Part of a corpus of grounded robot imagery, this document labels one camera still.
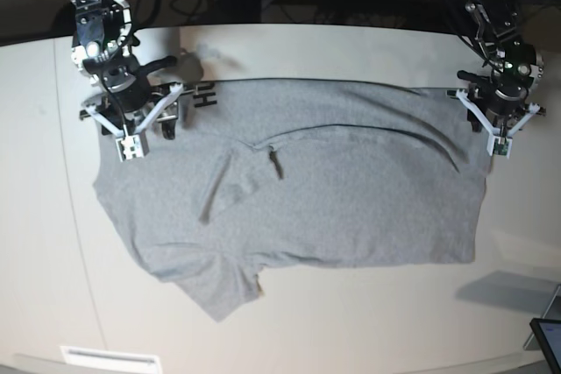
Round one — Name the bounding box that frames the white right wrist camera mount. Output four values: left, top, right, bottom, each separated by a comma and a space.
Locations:
80, 82, 188, 162

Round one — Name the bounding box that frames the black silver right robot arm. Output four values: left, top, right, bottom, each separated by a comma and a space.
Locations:
70, 0, 184, 140

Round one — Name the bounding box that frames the white label strip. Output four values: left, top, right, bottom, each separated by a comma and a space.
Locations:
60, 345, 162, 373

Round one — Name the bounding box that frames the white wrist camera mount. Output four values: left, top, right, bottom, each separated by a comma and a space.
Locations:
80, 82, 188, 162
446, 88, 546, 159

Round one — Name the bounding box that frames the grey T-shirt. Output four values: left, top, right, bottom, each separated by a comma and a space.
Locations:
94, 80, 491, 321

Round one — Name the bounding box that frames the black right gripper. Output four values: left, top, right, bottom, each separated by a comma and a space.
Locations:
82, 54, 193, 140

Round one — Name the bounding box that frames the grey tablet stand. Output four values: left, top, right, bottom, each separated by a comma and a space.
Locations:
523, 284, 560, 351

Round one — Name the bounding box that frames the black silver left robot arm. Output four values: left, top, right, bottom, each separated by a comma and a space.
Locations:
447, 0, 543, 137

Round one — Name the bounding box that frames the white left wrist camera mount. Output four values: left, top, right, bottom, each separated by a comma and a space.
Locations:
446, 88, 546, 159

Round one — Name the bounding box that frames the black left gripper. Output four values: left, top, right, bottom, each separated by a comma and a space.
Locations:
457, 70, 529, 132

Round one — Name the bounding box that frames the black tablet screen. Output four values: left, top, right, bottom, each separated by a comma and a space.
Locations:
538, 324, 560, 374

